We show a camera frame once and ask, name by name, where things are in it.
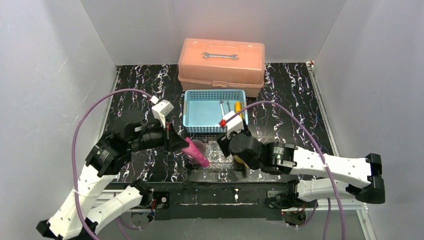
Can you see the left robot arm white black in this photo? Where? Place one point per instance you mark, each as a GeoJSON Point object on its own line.
{"type": "Point", "coordinates": [77, 218]}

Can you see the silver open-end wrench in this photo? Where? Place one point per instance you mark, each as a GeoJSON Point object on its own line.
{"type": "Point", "coordinates": [224, 56]}

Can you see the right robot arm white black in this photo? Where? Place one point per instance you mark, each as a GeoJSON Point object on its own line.
{"type": "Point", "coordinates": [339, 177]}

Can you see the pink toothpaste tube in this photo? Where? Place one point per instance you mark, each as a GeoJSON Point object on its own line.
{"type": "Point", "coordinates": [197, 154]}

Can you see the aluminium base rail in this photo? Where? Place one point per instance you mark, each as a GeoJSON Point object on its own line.
{"type": "Point", "coordinates": [228, 201]}

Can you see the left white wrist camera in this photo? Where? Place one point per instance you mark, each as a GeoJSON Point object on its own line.
{"type": "Point", "coordinates": [161, 109]}

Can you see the clear plastic tray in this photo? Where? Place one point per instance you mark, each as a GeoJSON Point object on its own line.
{"type": "Point", "coordinates": [216, 158]}

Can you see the yellow toothpaste tube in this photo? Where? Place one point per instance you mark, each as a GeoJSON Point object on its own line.
{"type": "Point", "coordinates": [238, 108]}

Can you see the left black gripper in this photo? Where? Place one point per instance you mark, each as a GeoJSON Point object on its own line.
{"type": "Point", "coordinates": [168, 139]}

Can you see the light blue plastic basket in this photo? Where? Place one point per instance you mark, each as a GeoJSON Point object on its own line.
{"type": "Point", "coordinates": [202, 111]}

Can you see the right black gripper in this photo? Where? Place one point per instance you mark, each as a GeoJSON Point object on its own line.
{"type": "Point", "coordinates": [224, 146]}

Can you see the yellow mug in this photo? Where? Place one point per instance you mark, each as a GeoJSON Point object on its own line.
{"type": "Point", "coordinates": [239, 160]}

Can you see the orange plastic toolbox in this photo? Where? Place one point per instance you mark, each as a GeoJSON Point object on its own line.
{"type": "Point", "coordinates": [198, 73]}

